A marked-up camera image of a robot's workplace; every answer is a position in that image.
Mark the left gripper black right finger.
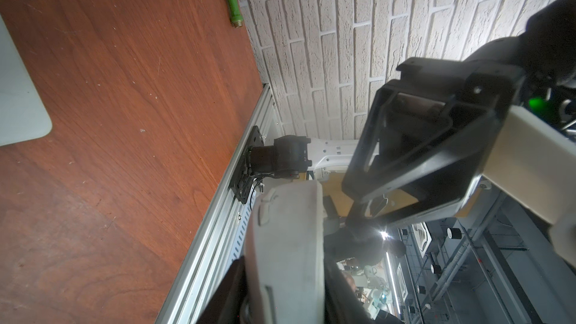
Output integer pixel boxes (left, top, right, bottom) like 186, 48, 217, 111
324, 259, 403, 324

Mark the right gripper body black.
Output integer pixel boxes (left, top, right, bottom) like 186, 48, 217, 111
342, 58, 526, 225

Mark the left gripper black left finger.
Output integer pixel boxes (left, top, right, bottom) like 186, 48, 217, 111
196, 256, 247, 324

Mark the white wireless mouse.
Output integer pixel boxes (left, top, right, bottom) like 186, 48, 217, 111
244, 181, 325, 323

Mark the silver laptop with mountain wallpaper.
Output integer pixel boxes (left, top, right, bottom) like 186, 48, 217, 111
0, 22, 53, 146

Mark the aluminium rail frame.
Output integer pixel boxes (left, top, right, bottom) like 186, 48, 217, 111
155, 84, 278, 323

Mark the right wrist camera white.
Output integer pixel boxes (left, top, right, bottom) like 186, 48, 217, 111
483, 106, 575, 265

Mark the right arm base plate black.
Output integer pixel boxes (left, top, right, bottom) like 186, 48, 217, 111
229, 125, 264, 204

